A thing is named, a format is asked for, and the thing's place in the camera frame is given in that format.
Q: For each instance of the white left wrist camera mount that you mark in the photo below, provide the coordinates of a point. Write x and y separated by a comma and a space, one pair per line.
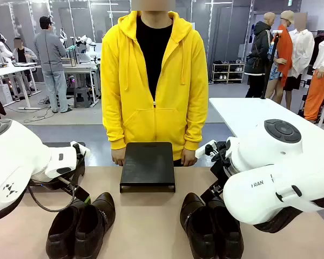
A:
83, 149

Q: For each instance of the person's left hand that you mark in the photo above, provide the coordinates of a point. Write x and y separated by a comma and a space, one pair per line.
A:
189, 158

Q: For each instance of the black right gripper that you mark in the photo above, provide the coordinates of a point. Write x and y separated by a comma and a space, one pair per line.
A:
222, 170

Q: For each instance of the seated person in grey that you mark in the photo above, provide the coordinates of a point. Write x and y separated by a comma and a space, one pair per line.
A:
23, 54

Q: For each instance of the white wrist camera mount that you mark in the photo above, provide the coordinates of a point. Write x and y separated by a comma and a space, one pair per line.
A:
203, 150
83, 149

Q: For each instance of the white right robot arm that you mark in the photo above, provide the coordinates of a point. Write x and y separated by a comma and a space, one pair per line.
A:
272, 167

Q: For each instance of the large white table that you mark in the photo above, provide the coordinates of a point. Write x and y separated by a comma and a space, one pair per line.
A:
243, 113

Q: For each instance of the figure in white shirt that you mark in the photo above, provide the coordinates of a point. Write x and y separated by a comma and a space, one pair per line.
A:
302, 51

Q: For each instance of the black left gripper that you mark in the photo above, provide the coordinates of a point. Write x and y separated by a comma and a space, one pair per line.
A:
71, 187

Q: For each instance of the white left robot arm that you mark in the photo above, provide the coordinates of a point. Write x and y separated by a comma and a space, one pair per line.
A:
16, 153

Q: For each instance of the person in yellow hoodie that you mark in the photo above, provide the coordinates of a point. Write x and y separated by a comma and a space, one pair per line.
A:
129, 94

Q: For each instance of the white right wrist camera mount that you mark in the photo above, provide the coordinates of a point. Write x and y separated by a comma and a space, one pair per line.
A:
203, 150

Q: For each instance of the grey plastic stool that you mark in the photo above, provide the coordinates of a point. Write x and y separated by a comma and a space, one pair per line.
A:
82, 94

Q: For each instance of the mannequin in orange trousers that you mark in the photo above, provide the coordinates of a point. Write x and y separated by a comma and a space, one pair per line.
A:
320, 86

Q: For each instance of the person's right forearm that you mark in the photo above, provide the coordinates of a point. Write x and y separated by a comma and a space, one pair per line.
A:
112, 129

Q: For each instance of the black shoe stand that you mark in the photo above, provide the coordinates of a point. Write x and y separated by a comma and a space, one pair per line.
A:
148, 164
56, 144

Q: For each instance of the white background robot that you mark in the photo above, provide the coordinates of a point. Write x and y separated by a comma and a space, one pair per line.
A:
1, 48
87, 46

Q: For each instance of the person's right hand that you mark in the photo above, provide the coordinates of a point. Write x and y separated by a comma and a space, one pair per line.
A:
118, 157

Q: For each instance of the mannequin in orange top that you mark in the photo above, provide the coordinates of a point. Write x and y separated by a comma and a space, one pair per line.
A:
283, 46

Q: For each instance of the white height-adjustable desk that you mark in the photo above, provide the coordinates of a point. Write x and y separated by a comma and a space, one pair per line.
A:
8, 71

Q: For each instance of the mannequin in black jacket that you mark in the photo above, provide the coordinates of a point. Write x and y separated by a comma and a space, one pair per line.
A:
259, 48

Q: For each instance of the man in grey jacket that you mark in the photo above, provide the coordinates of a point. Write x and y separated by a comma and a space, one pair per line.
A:
51, 51

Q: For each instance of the white shoe rack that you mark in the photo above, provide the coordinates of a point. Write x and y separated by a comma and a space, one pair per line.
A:
228, 73

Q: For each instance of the person's left forearm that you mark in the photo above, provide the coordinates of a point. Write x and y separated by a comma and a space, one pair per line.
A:
197, 129

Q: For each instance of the grey background workbench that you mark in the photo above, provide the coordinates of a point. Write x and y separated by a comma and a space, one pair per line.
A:
81, 67

